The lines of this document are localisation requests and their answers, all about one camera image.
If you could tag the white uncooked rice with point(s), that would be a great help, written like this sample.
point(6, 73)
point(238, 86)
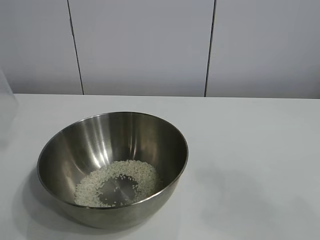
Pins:
point(142, 175)

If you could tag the stainless steel mixing bowl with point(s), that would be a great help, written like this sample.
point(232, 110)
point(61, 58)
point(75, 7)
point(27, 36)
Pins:
point(100, 145)

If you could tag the clear plastic measuring cup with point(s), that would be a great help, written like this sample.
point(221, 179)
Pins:
point(6, 105)

